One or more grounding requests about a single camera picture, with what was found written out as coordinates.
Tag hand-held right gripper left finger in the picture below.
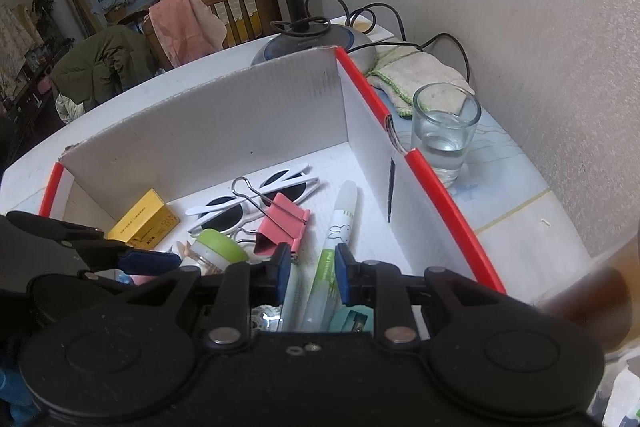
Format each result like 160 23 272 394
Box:
125 243 292 350

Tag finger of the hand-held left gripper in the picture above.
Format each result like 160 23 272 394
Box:
7 210 182 274

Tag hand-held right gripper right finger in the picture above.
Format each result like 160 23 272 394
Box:
334 243 501 350

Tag small yellow box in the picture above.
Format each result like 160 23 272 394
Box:
106 188 181 250

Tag teal round pencil sharpener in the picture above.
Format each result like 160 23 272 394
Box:
327 304 375 333

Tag pink binder clip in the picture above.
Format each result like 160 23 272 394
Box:
231 177 311 264

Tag white and green pen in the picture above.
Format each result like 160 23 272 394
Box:
300 181 360 333

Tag toothpick jar with green lid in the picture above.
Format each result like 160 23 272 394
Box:
177 229 249 278

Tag white frame sunglasses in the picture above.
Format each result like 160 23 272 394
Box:
185 162 320 235

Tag red cardboard box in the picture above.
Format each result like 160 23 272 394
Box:
39 46 507 338

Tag drinking glass with water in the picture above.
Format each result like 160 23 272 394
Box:
411 83 482 188

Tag green jacket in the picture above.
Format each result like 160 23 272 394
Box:
51 27 156 112

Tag white cloth with green edge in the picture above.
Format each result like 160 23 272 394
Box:
367 44 476 116

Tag pink cloth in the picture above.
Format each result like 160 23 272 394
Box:
149 0 227 68

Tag wooden slat chair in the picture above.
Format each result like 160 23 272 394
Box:
142 0 281 70

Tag black power cable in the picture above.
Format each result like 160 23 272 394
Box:
304 0 472 84

